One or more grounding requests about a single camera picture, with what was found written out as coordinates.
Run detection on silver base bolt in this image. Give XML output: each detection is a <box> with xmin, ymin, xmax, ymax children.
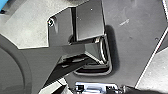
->
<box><xmin>47</xmin><ymin>18</ymin><xmax>55</xmax><ymax>28</ymax></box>

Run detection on blue sofa seat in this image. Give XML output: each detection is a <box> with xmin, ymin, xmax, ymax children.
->
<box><xmin>0</xmin><ymin>0</ymin><xmax>7</xmax><ymax>14</ymax></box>

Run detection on small white cable box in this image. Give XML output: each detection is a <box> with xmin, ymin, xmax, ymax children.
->
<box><xmin>74</xmin><ymin>81</ymin><xmax>119</xmax><ymax>94</ymax></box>

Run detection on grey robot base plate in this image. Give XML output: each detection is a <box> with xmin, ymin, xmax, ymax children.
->
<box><xmin>39</xmin><ymin>0</ymin><xmax>168</xmax><ymax>94</ymax></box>

